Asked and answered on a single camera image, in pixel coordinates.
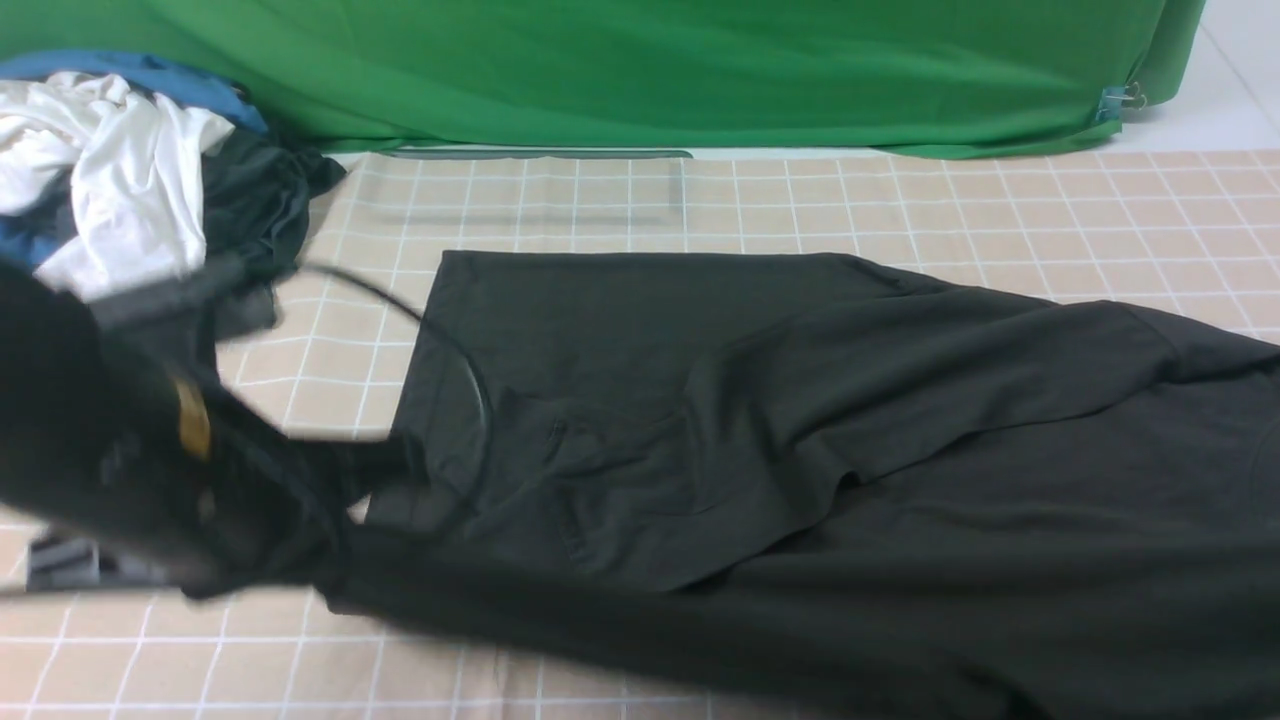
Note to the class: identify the binder clip on backdrop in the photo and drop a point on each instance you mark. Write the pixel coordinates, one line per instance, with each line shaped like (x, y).
(1116, 100)

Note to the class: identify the dark crumpled garment in pile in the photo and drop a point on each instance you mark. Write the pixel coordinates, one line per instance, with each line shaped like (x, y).
(257, 195)

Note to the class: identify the green backdrop cloth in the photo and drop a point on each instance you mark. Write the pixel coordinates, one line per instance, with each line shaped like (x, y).
(949, 80)

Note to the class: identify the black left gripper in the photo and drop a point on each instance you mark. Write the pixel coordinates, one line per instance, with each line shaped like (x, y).
(187, 488)

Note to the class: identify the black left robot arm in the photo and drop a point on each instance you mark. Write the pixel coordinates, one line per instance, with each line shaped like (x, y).
(34, 315)

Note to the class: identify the white crumpled shirt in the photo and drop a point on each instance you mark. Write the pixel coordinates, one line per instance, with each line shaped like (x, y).
(133, 162)

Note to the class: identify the blue crumpled garment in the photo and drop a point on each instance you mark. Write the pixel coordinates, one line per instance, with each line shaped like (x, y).
(191, 87)

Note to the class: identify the dark gray long-sleeve shirt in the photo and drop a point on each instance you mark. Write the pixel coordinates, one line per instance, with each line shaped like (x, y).
(821, 478)

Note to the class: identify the beige checkered tablecloth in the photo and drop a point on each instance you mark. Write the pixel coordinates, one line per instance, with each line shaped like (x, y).
(1191, 232)

